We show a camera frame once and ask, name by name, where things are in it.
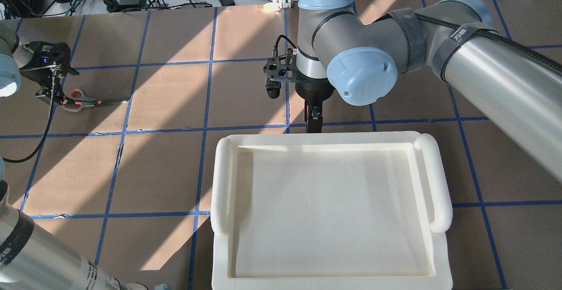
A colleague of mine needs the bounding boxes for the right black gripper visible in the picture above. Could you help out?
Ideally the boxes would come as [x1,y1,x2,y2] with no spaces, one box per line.
[295,78,335,133]

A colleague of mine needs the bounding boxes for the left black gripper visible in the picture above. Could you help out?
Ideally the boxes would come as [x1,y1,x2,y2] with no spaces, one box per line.
[20,40,79,106]

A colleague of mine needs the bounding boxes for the grey orange scissors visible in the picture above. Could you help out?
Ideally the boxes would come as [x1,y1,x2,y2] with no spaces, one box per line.
[61,89,129,112]

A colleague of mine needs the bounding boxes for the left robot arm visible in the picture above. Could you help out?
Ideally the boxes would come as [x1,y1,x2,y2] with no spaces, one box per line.
[0,25,146,290]

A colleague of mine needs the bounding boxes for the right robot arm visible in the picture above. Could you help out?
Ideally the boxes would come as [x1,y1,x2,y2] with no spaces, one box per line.
[295,0,562,179]

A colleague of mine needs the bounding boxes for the white plastic tray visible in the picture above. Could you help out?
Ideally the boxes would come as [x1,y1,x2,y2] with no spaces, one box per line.
[210,130,453,290]

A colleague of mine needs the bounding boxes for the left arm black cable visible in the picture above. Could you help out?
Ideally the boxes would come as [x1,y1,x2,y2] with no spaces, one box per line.
[0,72,60,164]

